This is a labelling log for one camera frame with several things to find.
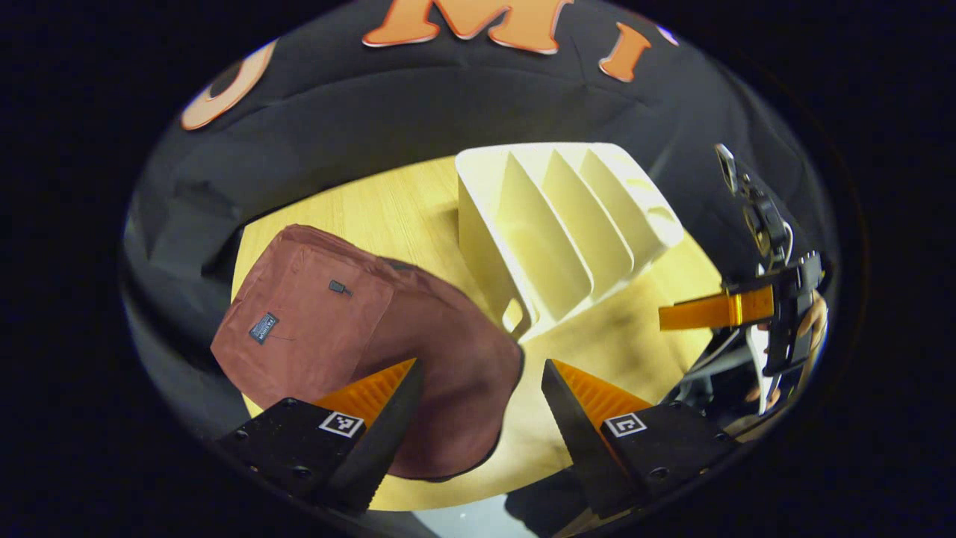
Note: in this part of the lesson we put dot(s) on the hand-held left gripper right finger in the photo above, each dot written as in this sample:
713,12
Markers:
579,448

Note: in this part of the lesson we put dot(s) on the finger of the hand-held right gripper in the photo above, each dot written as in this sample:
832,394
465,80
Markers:
709,311

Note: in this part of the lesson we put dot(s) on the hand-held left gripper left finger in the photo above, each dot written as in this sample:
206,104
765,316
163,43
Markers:
381,448

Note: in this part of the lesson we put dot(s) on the white slotted bookshelf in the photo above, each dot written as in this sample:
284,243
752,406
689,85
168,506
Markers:
538,239

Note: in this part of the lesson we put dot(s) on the maroon fabric schoolbag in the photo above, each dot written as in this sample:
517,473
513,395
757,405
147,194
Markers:
336,336

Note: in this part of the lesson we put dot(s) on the black backdrop cloth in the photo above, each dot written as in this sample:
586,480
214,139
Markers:
373,112

